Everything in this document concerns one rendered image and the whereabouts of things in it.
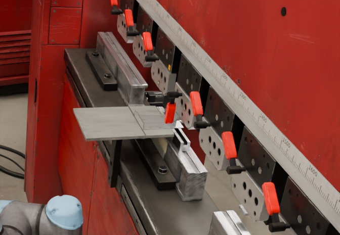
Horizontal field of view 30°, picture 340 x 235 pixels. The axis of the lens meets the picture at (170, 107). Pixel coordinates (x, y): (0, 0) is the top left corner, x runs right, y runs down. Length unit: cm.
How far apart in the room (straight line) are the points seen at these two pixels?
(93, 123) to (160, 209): 33
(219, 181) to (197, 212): 180
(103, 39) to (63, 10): 21
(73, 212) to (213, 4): 59
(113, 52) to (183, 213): 89
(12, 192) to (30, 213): 190
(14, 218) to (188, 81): 60
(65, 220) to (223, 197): 214
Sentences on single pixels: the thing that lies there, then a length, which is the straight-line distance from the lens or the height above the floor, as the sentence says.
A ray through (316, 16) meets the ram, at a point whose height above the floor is 157.
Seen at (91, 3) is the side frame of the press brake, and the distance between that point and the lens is 264.
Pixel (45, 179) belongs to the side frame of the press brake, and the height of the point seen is 22.
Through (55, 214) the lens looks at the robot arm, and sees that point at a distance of 135.
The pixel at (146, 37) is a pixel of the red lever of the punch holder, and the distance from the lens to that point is 190.
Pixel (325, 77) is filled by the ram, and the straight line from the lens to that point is 114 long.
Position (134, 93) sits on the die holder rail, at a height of 93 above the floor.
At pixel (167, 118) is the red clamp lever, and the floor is 110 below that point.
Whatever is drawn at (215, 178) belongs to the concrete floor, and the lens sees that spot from 358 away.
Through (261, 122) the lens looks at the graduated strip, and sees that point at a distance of 134.
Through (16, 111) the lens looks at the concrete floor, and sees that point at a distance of 401.
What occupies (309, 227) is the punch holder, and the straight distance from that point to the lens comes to 121.
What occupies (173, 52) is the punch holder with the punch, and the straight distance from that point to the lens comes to 178.
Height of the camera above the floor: 189
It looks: 26 degrees down
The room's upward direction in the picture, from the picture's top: 9 degrees clockwise
